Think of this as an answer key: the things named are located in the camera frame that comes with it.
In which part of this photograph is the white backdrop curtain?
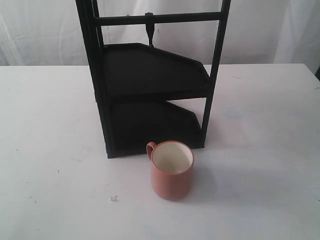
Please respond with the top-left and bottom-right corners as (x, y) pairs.
(0, 0), (320, 73)

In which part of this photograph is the black tapered bracket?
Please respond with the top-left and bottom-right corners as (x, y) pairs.
(145, 12), (155, 48)

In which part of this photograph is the black two-tier shelf rack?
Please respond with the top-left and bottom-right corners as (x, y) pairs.
(76, 0), (231, 158)

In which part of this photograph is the pink ceramic mug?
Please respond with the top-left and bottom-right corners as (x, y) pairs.
(146, 140), (195, 201)

